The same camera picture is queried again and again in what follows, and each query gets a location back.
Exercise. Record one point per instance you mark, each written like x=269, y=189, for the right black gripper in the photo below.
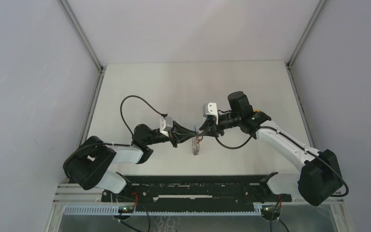
x=217, y=128

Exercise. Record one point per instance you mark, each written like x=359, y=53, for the aluminium frame post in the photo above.
x=296, y=71
x=95, y=63

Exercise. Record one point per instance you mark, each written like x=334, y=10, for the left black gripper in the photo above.
x=174, y=139

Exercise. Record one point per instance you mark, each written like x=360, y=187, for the left green circuit board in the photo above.
x=126, y=210

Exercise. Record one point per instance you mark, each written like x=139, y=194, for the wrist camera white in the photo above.
x=210, y=109
x=165, y=125

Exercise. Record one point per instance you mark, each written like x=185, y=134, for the white slotted cable duct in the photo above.
x=104, y=210

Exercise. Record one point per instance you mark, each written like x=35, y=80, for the aluminium frame post left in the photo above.
x=95, y=63

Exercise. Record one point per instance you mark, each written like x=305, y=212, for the green circuit board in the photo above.
x=270, y=210
x=126, y=210

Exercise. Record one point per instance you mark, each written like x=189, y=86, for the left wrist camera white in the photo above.
x=165, y=125

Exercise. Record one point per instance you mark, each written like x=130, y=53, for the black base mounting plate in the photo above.
x=244, y=188

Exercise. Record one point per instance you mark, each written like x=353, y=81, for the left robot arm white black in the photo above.
x=88, y=166

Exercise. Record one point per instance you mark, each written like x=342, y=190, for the aluminium frame post right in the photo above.
x=296, y=71

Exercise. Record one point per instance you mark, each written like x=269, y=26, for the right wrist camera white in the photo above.
x=210, y=109

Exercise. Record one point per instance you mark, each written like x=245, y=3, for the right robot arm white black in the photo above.
x=319, y=176

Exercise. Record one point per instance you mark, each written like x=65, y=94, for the right green circuit board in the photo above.
x=270, y=210

